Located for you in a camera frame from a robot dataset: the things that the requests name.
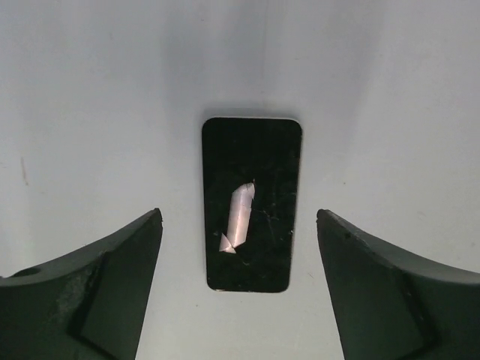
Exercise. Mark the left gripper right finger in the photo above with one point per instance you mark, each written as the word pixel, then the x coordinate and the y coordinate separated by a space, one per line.
pixel 390 303

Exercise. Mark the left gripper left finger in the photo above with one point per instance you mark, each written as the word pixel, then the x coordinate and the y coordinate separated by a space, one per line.
pixel 88 304

